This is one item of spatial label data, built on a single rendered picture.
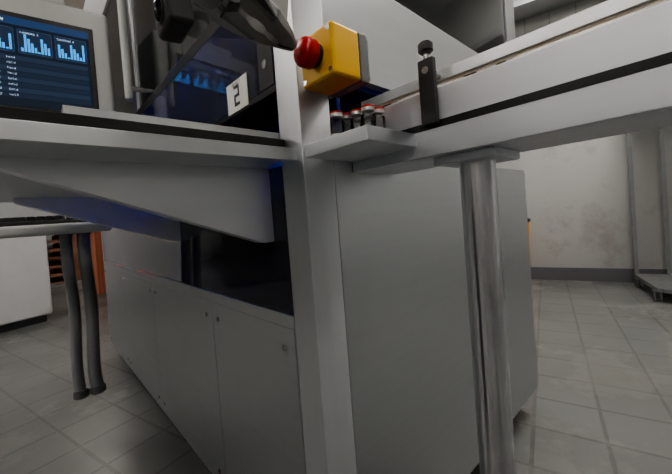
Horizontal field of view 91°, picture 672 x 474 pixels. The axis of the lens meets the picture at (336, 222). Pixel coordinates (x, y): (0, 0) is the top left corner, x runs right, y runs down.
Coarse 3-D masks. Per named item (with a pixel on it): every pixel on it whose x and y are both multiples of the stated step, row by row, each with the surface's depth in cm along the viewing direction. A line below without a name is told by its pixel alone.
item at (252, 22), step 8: (232, 0) 40; (232, 8) 40; (240, 8) 40; (224, 16) 41; (232, 16) 40; (240, 16) 40; (248, 16) 40; (232, 24) 41; (240, 24) 41; (248, 24) 41; (256, 24) 42; (248, 32) 42; (256, 32) 42; (264, 32) 42; (256, 40) 43; (264, 40) 43; (272, 40) 43; (280, 48) 43; (288, 48) 44
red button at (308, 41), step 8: (304, 40) 44; (312, 40) 44; (296, 48) 45; (304, 48) 44; (312, 48) 44; (296, 56) 45; (304, 56) 44; (312, 56) 44; (304, 64) 45; (312, 64) 45
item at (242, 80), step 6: (240, 78) 64; (246, 78) 62; (234, 84) 66; (240, 84) 64; (246, 84) 62; (228, 90) 68; (234, 90) 66; (240, 90) 64; (246, 90) 63; (228, 96) 68; (240, 96) 64; (246, 96) 63; (228, 102) 68; (234, 102) 66; (240, 102) 65; (246, 102) 63; (228, 108) 68; (234, 108) 66; (240, 108) 65
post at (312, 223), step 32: (320, 0) 55; (288, 64) 53; (288, 96) 53; (320, 96) 54; (288, 128) 54; (320, 128) 54; (320, 160) 54; (288, 192) 55; (320, 192) 54; (288, 224) 56; (320, 224) 53; (320, 256) 53; (320, 288) 53; (320, 320) 53; (320, 352) 52; (320, 384) 52; (320, 416) 53; (352, 416) 57; (320, 448) 53; (352, 448) 56
